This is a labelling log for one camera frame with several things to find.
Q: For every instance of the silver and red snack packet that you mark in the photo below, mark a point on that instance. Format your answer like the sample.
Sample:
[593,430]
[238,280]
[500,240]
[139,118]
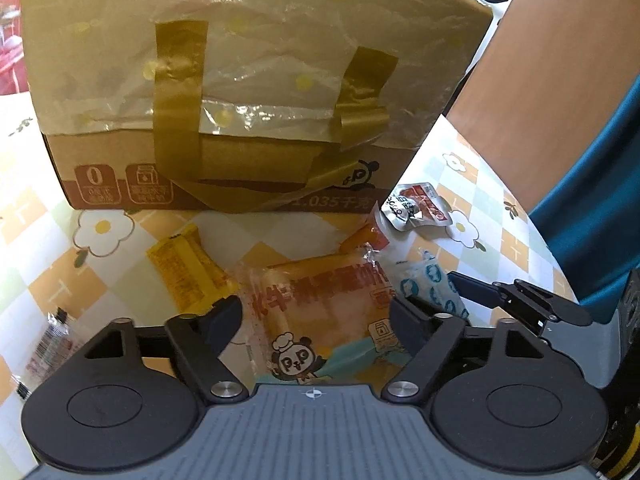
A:
[417,205]

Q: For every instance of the teal cloth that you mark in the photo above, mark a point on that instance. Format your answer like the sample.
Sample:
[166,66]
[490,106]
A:
[595,200]

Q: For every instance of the clear panda print snack packet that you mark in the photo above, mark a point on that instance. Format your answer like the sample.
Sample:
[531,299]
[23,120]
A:
[320,310]

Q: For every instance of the small orange snack packet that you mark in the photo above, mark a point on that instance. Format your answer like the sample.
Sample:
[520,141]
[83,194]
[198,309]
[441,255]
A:
[365,237]

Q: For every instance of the yellow wafer snack packet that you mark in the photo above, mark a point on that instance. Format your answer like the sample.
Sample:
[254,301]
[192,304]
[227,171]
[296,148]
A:
[187,270]

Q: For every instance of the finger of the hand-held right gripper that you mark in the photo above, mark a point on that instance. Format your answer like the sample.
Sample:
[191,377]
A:
[530,300]

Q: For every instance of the small clear snack packet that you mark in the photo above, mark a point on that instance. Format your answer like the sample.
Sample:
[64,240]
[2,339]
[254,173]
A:
[50,350]

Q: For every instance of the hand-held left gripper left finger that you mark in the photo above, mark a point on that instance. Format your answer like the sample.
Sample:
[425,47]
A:
[227,317]

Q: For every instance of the floral checked tablecloth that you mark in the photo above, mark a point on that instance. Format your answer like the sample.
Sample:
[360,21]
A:
[60,200]

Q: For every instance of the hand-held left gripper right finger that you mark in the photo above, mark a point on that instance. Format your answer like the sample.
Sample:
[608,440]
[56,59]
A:
[406,316]

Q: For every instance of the taped cardboard box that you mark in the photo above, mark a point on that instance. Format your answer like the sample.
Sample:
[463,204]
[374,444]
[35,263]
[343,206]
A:
[250,85]

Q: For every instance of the white and blue snack packet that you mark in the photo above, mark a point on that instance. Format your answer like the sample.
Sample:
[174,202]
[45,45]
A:
[432,285]

